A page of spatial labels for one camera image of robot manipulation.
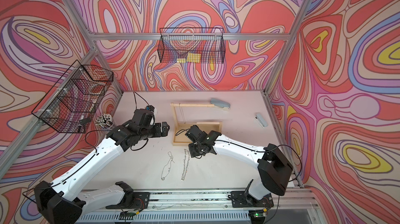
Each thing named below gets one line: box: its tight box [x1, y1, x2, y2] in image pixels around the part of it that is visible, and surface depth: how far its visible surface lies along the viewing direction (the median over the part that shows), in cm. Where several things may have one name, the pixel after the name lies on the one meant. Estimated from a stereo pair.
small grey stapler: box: [254, 113, 269, 129], surface depth 102 cm
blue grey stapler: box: [210, 97, 231, 111], surface depth 110 cm
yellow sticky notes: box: [176, 52, 202, 64], surface depth 86 cm
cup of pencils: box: [95, 113, 114, 129], surface depth 84 cm
